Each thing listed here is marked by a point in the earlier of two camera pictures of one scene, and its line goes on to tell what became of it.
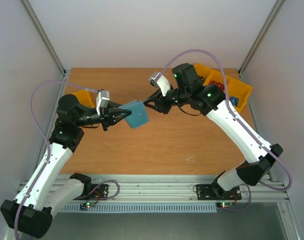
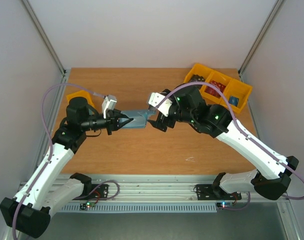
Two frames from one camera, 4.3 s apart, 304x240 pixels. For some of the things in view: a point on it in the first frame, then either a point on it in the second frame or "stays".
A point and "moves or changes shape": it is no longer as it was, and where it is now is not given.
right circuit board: [225, 205] stays
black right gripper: [163, 101] to [162, 121]
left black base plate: [100, 193] stays
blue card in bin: [234, 100] stays
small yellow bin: [84, 98] stays
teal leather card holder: [139, 116] moves or changes shape
